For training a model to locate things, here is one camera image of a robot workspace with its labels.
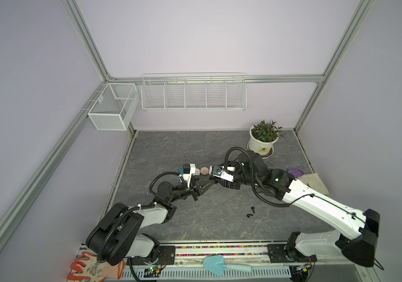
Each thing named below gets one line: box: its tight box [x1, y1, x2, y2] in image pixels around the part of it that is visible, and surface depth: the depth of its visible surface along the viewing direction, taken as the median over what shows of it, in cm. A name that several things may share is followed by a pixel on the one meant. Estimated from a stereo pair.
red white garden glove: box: [67, 251, 125, 282], surface depth 70 cm
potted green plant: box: [247, 119, 286, 160], surface depth 101 cm
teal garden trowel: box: [202, 254, 253, 277], surface depth 72 cm
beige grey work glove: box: [297, 172, 330, 196], surface depth 98 cm
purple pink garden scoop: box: [286, 167, 304, 178], surface depth 101 cm
